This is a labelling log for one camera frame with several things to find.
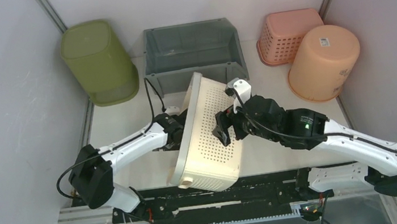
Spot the cream perforated plastic basket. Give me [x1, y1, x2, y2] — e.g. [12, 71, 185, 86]
[167, 72, 243, 192]

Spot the orange plastic bucket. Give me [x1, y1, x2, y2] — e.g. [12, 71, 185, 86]
[288, 24, 361, 102]

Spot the pink perforated plastic basket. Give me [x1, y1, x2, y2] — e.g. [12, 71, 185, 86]
[256, 8, 324, 66]

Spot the green perforated waste bin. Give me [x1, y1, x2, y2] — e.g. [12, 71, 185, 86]
[60, 19, 140, 107]

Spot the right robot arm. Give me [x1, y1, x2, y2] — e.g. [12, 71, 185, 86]
[213, 95, 397, 200]

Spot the grey plastic storage bin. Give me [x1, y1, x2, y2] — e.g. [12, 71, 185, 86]
[143, 18, 250, 96]

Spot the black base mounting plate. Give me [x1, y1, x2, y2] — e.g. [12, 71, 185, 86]
[71, 161, 362, 224]

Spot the black right camera cable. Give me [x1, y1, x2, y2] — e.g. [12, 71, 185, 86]
[225, 67, 397, 194]

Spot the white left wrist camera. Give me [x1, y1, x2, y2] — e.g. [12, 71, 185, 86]
[165, 106, 180, 116]

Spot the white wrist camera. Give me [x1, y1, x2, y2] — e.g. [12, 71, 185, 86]
[165, 106, 180, 116]
[225, 78, 252, 114]

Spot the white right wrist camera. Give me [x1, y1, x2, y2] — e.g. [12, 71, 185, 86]
[225, 78, 252, 114]

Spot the aluminium front rail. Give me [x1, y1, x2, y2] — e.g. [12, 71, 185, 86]
[53, 166, 397, 224]

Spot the left aluminium frame post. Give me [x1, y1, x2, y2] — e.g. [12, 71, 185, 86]
[36, 0, 67, 34]

